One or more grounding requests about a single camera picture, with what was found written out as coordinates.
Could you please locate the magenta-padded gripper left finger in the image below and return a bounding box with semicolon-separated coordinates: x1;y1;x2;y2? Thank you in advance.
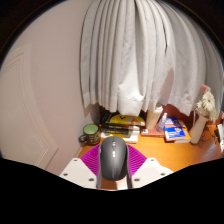
59;143;103;190

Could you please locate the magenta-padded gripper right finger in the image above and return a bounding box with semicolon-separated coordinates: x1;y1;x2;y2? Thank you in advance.
126;144;175;190

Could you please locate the dark grey computer mouse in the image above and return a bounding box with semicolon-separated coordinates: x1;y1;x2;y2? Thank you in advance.
98;135;132;183

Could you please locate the white and yellow book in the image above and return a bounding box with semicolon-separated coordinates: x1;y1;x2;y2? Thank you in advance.
100;132;140;145

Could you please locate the red-brown book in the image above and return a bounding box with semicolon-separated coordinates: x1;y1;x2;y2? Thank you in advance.
140;126;166;138

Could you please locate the dark mug with green inside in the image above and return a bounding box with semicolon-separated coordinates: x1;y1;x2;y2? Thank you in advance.
78;123;102;147

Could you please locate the orange book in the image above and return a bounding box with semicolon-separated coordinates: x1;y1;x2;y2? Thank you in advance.
164;119;193;144

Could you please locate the cream tumbler with lid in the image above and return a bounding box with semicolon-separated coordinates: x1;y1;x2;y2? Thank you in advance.
145;103;164;131

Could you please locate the yellow and black book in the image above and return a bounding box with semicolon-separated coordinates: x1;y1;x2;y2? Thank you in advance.
108;113;147;127

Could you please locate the white pitcher vase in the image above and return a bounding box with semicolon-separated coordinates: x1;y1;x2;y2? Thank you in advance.
189;113;209;145

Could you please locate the white flat device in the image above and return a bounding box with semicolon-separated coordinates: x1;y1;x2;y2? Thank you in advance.
216;122;224;153

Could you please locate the white panelled door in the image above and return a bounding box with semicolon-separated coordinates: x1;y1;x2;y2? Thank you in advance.
0;45;60;168

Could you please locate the white flower bouquet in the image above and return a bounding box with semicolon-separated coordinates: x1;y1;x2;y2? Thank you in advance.
195;84;218;123

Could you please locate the white pleated curtain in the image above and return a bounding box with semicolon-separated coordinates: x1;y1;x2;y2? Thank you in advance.
79;0;224;116

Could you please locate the black cable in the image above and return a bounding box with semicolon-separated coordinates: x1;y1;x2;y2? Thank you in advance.
205;125;222;145

